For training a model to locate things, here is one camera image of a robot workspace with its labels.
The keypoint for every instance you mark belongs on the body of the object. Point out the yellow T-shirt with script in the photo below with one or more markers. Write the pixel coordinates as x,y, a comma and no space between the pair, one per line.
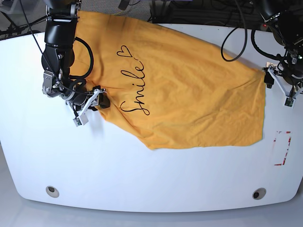
169,89

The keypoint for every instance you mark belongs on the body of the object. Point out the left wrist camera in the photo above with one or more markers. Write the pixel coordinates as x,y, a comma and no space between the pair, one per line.
289,102

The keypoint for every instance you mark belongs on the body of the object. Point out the table cable grommet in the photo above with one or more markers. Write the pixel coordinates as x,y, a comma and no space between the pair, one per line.
259,193
52,192

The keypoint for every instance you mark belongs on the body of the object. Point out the right table cable grommet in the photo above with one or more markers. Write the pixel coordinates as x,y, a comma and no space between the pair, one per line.
259,193

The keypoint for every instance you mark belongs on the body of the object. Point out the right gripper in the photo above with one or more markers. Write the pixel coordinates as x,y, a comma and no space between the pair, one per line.
76,95

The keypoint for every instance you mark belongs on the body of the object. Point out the black power strip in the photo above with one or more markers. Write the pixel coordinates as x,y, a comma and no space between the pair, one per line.
264,27

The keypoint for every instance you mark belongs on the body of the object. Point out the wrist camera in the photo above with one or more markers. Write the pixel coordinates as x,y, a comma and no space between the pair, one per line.
80,120
289,102

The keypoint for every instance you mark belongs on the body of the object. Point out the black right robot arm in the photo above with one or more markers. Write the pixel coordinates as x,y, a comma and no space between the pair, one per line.
58,57

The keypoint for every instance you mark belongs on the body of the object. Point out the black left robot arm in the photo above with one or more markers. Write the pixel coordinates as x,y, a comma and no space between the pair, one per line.
287,29

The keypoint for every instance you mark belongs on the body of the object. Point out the black tripod stand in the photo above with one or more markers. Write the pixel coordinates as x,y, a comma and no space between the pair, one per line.
15,30

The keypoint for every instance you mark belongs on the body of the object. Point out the red tape rectangle marker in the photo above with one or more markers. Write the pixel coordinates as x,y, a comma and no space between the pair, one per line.
281,146

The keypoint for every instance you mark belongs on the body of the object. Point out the left table cable grommet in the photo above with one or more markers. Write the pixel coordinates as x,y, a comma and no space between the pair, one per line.
52,192

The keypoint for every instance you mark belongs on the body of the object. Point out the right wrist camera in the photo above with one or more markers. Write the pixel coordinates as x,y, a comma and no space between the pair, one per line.
80,120

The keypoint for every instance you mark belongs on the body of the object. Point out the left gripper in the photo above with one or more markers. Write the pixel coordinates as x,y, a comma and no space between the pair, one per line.
288,73

